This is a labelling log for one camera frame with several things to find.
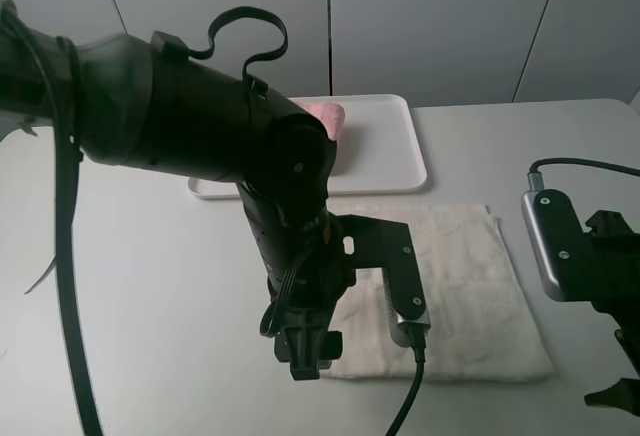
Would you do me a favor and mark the white rectangular plastic tray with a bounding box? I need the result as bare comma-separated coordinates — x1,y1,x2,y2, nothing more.
187,93,429,202

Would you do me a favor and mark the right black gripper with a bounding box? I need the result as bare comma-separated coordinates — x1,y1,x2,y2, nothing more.
584,210,640,411

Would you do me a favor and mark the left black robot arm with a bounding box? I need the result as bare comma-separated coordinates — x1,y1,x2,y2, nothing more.
1,28,351,380

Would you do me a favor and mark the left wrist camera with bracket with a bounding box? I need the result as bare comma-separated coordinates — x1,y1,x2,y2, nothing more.
332,214,431,362

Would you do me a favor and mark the right arm black cable bundle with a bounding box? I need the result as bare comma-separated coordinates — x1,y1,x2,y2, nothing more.
528,156,640,192

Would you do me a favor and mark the cream white terry towel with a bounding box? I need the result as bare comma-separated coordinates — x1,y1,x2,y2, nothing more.
322,202,554,383

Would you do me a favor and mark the pink terry towel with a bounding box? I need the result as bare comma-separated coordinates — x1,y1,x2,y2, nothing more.
298,102,345,142

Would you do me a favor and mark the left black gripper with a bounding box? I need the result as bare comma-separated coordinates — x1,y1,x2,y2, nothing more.
259,255,350,381

